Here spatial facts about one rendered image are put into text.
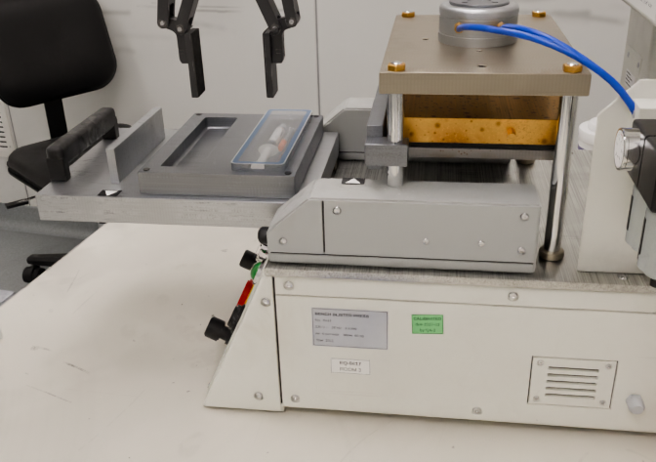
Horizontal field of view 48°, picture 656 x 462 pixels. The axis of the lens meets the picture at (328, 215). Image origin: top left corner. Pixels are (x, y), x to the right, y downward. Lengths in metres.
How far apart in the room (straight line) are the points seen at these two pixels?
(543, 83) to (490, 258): 0.16
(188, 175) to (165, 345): 0.26
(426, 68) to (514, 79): 0.08
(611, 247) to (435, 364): 0.20
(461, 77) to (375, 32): 1.65
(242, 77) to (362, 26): 0.44
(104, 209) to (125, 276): 0.31
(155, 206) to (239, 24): 1.69
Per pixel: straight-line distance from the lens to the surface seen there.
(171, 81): 2.60
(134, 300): 1.05
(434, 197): 0.68
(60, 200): 0.83
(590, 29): 2.24
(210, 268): 1.10
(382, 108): 0.75
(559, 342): 0.75
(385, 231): 0.69
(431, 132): 0.71
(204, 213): 0.77
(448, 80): 0.66
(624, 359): 0.77
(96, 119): 0.93
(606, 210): 0.70
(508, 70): 0.67
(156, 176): 0.79
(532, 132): 0.72
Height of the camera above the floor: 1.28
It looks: 25 degrees down
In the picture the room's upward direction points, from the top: 2 degrees counter-clockwise
